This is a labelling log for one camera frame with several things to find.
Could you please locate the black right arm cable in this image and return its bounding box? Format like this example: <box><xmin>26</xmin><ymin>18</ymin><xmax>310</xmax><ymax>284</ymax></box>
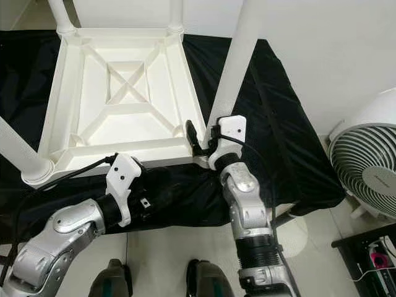
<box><xmin>217</xmin><ymin>135</ymin><xmax>293</xmax><ymax>285</ymax></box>

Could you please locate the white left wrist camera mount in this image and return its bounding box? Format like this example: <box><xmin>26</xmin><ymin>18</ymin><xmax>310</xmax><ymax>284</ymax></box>
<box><xmin>105</xmin><ymin>153</ymin><xmax>143</xmax><ymax>226</ymax></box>

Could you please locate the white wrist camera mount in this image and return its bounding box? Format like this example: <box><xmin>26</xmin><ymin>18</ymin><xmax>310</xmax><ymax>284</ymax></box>
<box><xmin>105</xmin><ymin>153</ymin><xmax>143</xmax><ymax>226</ymax></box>
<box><xmin>209</xmin><ymin>114</ymin><xmax>247</xmax><ymax>171</ymax></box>

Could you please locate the white floor fan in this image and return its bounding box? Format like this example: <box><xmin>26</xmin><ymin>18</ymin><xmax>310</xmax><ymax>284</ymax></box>
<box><xmin>327</xmin><ymin>87</ymin><xmax>396</xmax><ymax>220</ymax></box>

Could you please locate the white plastic children table top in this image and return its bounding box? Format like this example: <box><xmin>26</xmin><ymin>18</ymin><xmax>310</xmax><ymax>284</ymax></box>
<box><xmin>22</xmin><ymin>26</ymin><xmax>214</xmax><ymax>187</ymax></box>

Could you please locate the white round floor plate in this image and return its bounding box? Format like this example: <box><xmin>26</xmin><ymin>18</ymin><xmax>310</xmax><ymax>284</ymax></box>
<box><xmin>275</xmin><ymin>213</ymin><xmax>310</xmax><ymax>257</ymax></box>

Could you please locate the white plastic table leg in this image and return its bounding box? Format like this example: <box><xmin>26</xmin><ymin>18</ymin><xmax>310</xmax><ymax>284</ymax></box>
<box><xmin>168</xmin><ymin>0</ymin><xmax>185</xmax><ymax>33</ymax></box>
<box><xmin>0</xmin><ymin>118</ymin><xmax>55</xmax><ymax>185</ymax></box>
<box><xmin>48</xmin><ymin>0</ymin><xmax>78</xmax><ymax>35</ymax></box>
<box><xmin>205</xmin><ymin>0</ymin><xmax>264</xmax><ymax>134</ymax></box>

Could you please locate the grey robot left foot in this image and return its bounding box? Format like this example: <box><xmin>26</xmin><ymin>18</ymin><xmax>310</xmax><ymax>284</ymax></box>
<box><xmin>90</xmin><ymin>259</ymin><xmax>134</xmax><ymax>297</ymax></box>

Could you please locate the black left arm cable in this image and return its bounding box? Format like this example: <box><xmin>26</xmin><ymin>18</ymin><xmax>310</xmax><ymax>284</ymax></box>
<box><xmin>0</xmin><ymin>155</ymin><xmax>118</xmax><ymax>285</ymax></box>

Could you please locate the black floor stand base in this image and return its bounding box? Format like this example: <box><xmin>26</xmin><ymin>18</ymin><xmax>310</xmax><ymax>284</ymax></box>
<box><xmin>331</xmin><ymin>223</ymin><xmax>396</xmax><ymax>291</ymax></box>

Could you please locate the black table cloth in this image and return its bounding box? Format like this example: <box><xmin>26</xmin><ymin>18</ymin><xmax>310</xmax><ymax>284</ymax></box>
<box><xmin>0</xmin><ymin>30</ymin><xmax>346</xmax><ymax>239</ymax></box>

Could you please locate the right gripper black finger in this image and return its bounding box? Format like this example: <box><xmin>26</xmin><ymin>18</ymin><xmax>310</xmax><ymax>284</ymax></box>
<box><xmin>186</xmin><ymin>120</ymin><xmax>204</xmax><ymax>156</ymax></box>

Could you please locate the grey robot foot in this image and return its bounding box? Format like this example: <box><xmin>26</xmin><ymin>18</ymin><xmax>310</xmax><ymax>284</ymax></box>
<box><xmin>186</xmin><ymin>259</ymin><xmax>236</xmax><ymax>297</ymax></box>
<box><xmin>90</xmin><ymin>259</ymin><xmax>134</xmax><ymax>297</ymax></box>

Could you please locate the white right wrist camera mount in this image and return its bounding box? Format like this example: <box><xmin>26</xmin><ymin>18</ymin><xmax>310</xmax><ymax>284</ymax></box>
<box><xmin>209</xmin><ymin>114</ymin><xmax>247</xmax><ymax>171</ymax></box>

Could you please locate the grey robot right foot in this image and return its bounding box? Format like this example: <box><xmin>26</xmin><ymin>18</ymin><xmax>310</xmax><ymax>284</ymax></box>
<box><xmin>186</xmin><ymin>259</ymin><xmax>236</xmax><ymax>297</ymax></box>

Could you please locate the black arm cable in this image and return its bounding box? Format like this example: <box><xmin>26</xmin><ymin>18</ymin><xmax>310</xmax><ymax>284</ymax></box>
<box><xmin>217</xmin><ymin>135</ymin><xmax>293</xmax><ymax>285</ymax></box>
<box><xmin>0</xmin><ymin>155</ymin><xmax>118</xmax><ymax>285</ymax></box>

